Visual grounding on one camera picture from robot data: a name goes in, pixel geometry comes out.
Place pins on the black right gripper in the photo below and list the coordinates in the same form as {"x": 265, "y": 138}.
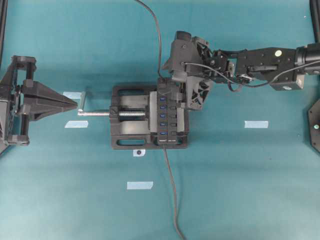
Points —
{"x": 193, "y": 68}

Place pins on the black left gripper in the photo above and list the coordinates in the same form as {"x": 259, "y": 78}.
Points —
{"x": 14, "y": 126}

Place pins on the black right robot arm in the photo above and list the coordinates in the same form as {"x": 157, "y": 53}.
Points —
{"x": 280, "y": 68}

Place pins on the black multiport USB hub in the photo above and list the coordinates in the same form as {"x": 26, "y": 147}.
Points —
{"x": 166, "y": 113}

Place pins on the blue tape strip upper left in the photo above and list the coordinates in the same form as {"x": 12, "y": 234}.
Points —
{"x": 72, "y": 95}

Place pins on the blue tape strip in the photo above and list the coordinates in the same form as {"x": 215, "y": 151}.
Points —
{"x": 261, "y": 124}
{"x": 75, "y": 124}
{"x": 140, "y": 185}
{"x": 72, "y": 95}

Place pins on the black bench vise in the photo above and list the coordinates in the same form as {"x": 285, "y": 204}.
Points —
{"x": 133, "y": 118}

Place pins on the small black screw sticker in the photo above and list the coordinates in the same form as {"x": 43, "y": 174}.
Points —
{"x": 139, "y": 152}

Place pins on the blue tape strip right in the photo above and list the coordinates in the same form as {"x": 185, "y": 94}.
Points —
{"x": 261, "y": 124}

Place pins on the blue tape strip bottom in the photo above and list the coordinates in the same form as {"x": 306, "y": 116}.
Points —
{"x": 140, "y": 185}

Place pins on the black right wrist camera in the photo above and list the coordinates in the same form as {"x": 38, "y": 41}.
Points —
{"x": 183, "y": 36}

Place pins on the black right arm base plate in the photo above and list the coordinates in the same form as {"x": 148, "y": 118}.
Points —
{"x": 314, "y": 125}

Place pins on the black aluminium frame rail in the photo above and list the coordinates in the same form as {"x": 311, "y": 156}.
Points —
{"x": 315, "y": 18}

